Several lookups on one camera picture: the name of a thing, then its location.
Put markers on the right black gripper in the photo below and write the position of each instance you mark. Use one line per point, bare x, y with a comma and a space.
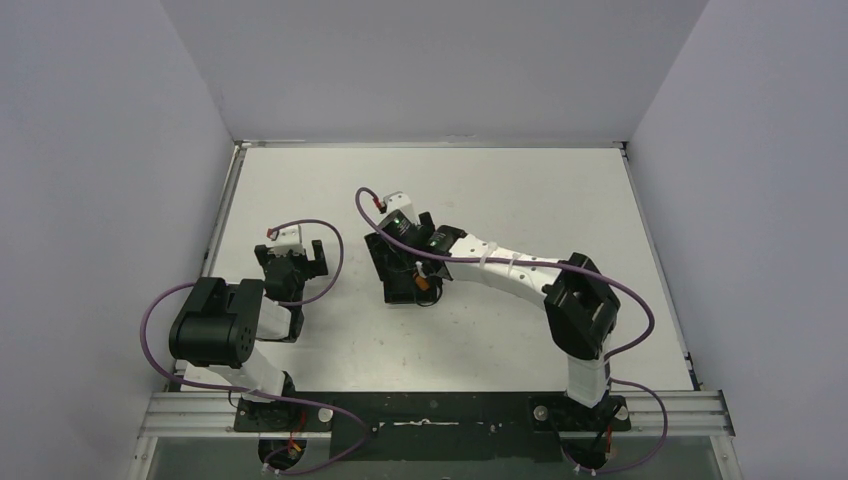
425, 220

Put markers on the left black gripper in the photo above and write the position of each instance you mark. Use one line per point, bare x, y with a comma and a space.
303, 266

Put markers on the orange handled screwdriver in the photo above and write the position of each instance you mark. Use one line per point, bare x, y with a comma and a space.
420, 277

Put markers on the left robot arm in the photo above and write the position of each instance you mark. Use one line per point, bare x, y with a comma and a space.
220, 324

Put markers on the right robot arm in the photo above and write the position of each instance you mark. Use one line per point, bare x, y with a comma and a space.
581, 310

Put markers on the black plastic bin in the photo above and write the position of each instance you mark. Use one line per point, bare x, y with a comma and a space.
397, 281

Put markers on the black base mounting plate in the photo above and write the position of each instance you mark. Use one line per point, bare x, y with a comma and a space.
444, 426

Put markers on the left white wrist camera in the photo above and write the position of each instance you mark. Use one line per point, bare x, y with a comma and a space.
288, 238

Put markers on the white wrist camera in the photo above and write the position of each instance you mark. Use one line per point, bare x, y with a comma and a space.
288, 238
401, 202

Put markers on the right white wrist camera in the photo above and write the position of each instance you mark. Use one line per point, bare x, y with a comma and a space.
401, 202

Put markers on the aluminium front rail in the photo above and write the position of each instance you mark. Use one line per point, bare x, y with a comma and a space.
213, 415

